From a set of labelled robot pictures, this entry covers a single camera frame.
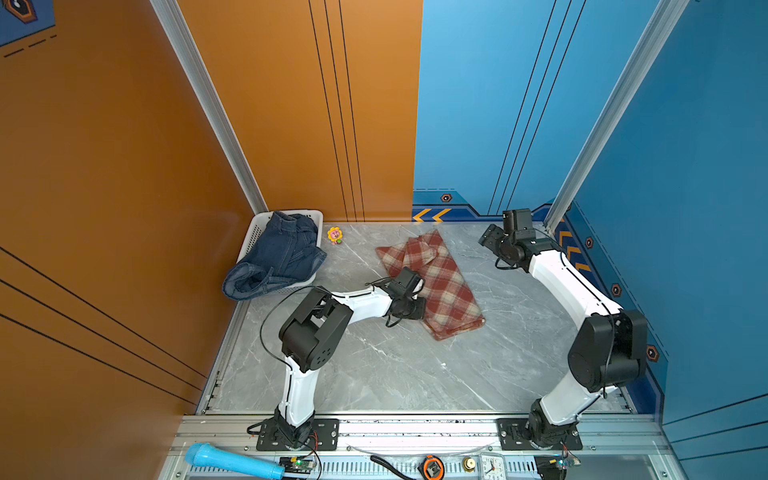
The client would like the small green circuit board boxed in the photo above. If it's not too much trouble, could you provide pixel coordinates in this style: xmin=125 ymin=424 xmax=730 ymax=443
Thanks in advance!
xmin=279 ymin=456 xmax=318 ymax=475

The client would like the dark blue denim skirt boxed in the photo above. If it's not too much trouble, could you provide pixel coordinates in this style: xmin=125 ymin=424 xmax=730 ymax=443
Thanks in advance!
xmin=222 ymin=210 xmax=328 ymax=302

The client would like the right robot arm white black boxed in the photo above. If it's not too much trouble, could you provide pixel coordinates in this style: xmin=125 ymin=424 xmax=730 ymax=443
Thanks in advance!
xmin=479 ymin=209 xmax=648 ymax=449

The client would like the small round brass object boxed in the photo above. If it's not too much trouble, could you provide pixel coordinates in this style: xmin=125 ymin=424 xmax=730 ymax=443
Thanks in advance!
xmin=462 ymin=456 xmax=477 ymax=473

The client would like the white plastic laundry basket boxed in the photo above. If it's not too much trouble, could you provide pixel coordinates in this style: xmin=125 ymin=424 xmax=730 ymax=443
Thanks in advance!
xmin=236 ymin=208 xmax=325 ymax=295

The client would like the red plaid skirt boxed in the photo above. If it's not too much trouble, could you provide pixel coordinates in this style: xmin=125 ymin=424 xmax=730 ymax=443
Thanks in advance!
xmin=376 ymin=230 xmax=485 ymax=341

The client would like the yellow flower pink bear toy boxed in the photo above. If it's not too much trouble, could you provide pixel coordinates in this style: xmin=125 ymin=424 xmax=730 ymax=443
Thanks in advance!
xmin=327 ymin=227 xmax=343 ymax=245

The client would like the small white clock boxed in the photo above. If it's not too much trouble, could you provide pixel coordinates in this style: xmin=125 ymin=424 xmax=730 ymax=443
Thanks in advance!
xmin=478 ymin=454 xmax=507 ymax=480

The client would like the aluminium front rail frame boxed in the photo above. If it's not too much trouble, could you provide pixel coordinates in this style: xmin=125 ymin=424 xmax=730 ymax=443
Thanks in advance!
xmin=159 ymin=412 xmax=686 ymax=479

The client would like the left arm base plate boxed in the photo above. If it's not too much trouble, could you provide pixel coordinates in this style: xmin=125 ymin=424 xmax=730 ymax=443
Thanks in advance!
xmin=256 ymin=418 xmax=339 ymax=452

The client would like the orange black tape measure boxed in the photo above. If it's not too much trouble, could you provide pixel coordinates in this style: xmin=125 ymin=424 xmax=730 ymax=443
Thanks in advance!
xmin=419 ymin=455 xmax=446 ymax=480

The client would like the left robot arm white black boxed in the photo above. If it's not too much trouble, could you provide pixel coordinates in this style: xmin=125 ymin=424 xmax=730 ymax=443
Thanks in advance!
xmin=270 ymin=268 xmax=426 ymax=449

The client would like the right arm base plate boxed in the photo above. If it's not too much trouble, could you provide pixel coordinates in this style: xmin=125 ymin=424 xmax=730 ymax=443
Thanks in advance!
xmin=496 ymin=418 xmax=583 ymax=451

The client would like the blue microphone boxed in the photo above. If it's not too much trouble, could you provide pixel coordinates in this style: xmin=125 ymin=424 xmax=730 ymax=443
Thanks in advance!
xmin=185 ymin=443 xmax=285 ymax=480

